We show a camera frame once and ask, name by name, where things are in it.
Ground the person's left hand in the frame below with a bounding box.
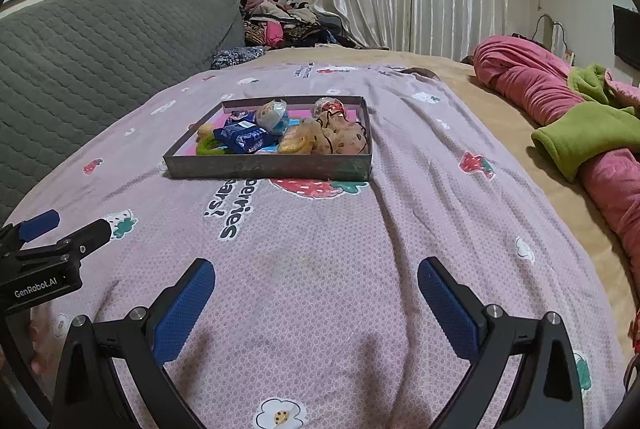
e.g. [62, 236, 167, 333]
[27, 306, 58, 378]

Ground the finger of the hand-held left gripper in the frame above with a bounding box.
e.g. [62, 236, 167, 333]
[0, 209, 62, 256]
[15, 218, 114, 268]

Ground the pink quilt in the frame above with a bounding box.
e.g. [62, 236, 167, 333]
[472, 35, 640, 256]

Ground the grey quilted headboard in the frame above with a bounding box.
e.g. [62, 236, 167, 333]
[0, 0, 247, 226]

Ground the pile of clothes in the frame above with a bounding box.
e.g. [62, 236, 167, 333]
[239, 0, 373, 51]

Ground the blue patterned cloth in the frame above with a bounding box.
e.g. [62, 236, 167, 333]
[210, 45, 267, 71]

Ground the blue cookie packet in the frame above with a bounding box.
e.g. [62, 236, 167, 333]
[226, 108, 257, 126]

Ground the tan bed sheet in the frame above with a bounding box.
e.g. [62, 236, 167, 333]
[252, 46, 640, 360]

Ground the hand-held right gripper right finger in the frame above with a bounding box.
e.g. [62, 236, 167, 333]
[417, 256, 586, 429]

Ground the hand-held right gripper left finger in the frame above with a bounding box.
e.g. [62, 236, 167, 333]
[50, 257, 217, 429]

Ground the grey cardboard box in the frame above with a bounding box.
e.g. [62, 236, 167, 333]
[162, 96, 375, 183]

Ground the pink printed blanket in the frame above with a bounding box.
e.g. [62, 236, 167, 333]
[5, 63, 631, 429]

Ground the white blue snack packet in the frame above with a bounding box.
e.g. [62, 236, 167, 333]
[256, 98, 291, 135]

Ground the green fleece blanket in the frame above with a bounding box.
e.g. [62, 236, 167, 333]
[531, 63, 640, 183]

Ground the clear red snack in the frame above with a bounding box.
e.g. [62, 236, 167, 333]
[312, 96, 349, 121]

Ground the black television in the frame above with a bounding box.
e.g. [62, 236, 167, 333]
[612, 4, 640, 71]

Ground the metal chair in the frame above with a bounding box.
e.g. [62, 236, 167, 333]
[531, 12, 577, 66]

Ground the yellow cake packet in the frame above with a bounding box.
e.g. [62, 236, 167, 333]
[277, 126, 317, 155]

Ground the blue barcode snack packet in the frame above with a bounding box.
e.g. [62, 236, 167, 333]
[213, 119, 277, 155]

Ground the fuzzy green ring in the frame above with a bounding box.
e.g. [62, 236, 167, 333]
[195, 136, 237, 156]

